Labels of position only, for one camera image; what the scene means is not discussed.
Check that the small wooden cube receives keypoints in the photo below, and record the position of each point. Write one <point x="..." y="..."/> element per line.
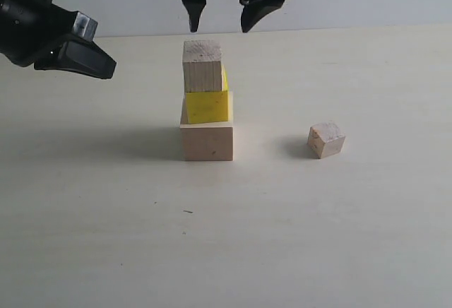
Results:
<point x="325" y="139"/>

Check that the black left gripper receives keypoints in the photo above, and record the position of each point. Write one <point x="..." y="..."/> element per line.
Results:
<point x="52" y="38"/>

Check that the medium wooden cube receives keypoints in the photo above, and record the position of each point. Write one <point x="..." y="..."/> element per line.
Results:
<point x="202" y="66"/>

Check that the yellow cube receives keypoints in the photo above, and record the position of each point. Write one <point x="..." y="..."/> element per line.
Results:
<point x="210" y="106"/>

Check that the large wooden cube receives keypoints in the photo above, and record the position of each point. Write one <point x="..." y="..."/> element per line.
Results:
<point x="208" y="141"/>

